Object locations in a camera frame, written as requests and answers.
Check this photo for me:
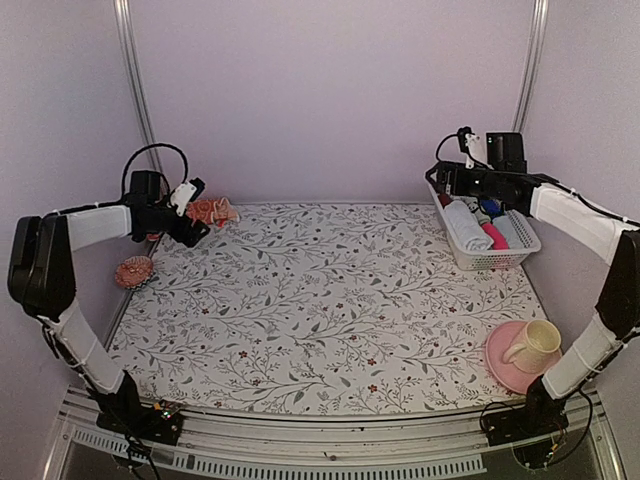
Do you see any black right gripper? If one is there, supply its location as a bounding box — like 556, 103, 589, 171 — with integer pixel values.
429, 160, 507, 199

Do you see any light blue terry towel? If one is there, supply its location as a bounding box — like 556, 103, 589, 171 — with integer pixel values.
444, 200, 493, 251

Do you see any orange patterned towel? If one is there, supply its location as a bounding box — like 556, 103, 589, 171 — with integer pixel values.
186, 197, 240, 228

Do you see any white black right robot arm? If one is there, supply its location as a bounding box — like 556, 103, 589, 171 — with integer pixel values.
425, 127, 639, 436

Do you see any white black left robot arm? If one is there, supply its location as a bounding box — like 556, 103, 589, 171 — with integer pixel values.
7, 170, 210, 434

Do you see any dark red rolled towel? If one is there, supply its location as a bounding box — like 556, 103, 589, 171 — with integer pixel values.
438, 195, 452, 207

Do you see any panda print rolled towel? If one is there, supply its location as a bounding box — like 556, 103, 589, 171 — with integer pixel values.
464, 198, 492, 226

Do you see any dark blue rolled towel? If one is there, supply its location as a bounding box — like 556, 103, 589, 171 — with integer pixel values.
479, 199, 504, 218

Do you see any pale blue rolled towel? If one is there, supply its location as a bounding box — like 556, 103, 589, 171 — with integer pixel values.
492, 215, 529, 250

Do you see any pink rolled towel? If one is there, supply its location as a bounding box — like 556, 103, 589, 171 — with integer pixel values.
481, 222, 509, 250

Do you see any white perforated plastic basket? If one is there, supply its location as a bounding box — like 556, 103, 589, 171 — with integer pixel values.
428, 185, 541, 271

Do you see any pink saucer plate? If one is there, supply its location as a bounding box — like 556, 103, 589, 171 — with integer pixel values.
485, 320, 562, 395

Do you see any cream ceramic mug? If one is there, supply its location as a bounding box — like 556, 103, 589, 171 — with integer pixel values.
502, 320, 561, 374

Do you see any floral table cover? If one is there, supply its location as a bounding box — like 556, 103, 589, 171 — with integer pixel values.
110, 204, 544, 416

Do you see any black left camera cable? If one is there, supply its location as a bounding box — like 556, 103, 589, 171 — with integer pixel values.
121, 143, 192, 196

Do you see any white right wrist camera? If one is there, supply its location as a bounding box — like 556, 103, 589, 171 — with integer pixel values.
457, 126, 488, 169

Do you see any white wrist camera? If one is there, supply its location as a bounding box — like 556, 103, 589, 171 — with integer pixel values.
168, 178, 205, 216
457, 126, 488, 169

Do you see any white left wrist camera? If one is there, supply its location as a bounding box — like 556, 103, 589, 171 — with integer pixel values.
168, 178, 205, 216

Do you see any right aluminium frame post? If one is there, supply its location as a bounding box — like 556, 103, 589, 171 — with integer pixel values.
512, 0, 549, 133

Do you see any aluminium frame post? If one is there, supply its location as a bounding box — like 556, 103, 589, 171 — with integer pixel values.
512, 0, 549, 133
113, 0, 156, 145

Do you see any left aluminium frame post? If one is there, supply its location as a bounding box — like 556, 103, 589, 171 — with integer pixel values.
113, 0, 156, 145

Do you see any aluminium front rail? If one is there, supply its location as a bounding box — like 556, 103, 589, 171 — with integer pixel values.
43, 388, 629, 479

